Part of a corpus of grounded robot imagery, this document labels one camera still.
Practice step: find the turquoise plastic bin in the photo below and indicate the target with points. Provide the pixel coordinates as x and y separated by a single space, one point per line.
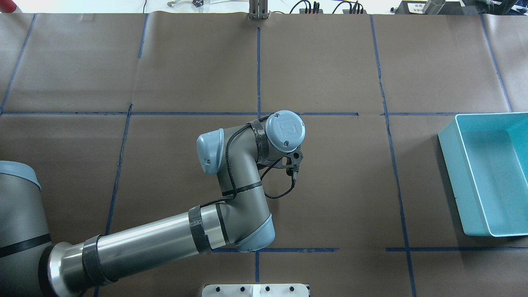
486 156

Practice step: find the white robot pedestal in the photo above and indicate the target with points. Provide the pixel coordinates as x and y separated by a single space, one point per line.
257 290

